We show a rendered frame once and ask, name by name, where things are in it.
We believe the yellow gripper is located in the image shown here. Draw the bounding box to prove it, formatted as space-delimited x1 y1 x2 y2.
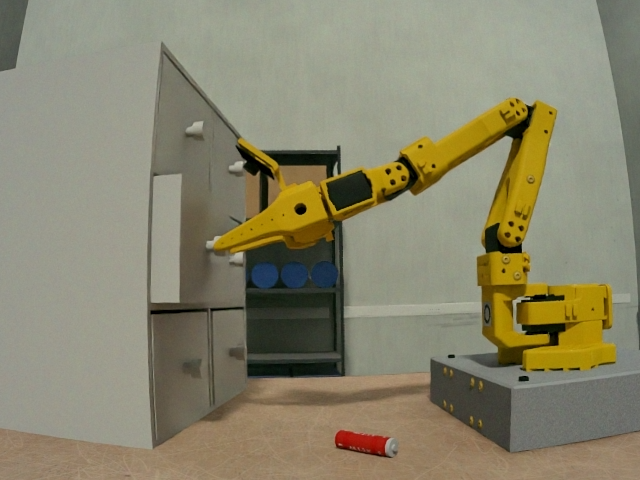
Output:
213 138 334 254

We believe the grey chest of drawers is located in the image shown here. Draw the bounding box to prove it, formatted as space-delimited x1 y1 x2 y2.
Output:
0 41 247 450

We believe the red aa battery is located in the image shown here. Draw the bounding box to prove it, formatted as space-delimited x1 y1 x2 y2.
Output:
335 430 398 457

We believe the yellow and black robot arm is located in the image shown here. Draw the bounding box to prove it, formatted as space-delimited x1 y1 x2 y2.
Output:
317 98 616 372

